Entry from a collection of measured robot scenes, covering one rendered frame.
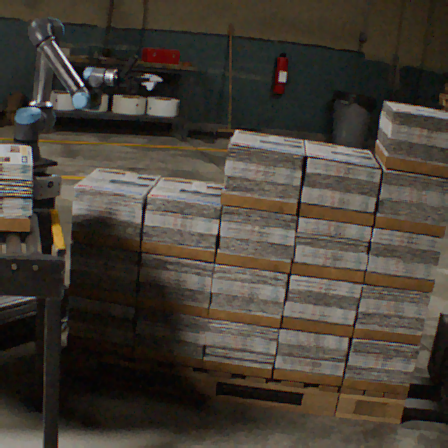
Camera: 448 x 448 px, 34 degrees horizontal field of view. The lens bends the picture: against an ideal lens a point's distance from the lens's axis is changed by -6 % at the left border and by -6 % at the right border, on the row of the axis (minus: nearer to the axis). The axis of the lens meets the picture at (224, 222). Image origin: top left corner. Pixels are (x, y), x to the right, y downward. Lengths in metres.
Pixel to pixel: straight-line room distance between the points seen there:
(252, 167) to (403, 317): 0.85
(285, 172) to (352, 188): 0.26
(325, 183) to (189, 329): 0.79
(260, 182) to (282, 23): 7.28
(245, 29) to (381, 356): 7.25
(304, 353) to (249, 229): 0.56
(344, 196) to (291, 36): 7.33
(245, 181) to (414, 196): 0.65
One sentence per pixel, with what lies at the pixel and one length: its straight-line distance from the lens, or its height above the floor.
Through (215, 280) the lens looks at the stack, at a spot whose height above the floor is 0.54.
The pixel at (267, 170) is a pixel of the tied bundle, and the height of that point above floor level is 0.99.
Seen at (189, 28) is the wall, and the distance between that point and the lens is 9.69.
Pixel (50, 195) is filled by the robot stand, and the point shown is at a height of 0.69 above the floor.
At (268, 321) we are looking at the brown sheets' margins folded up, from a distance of 3.01.
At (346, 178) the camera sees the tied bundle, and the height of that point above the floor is 1.00.
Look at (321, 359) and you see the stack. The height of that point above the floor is 0.26.
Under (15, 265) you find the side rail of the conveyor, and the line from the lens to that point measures 2.21.
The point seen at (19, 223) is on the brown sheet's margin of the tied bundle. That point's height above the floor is 0.83.
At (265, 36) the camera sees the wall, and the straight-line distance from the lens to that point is 9.97.
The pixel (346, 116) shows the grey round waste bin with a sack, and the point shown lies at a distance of 9.85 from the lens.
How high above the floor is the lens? 1.54
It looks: 15 degrees down
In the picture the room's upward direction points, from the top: 7 degrees clockwise
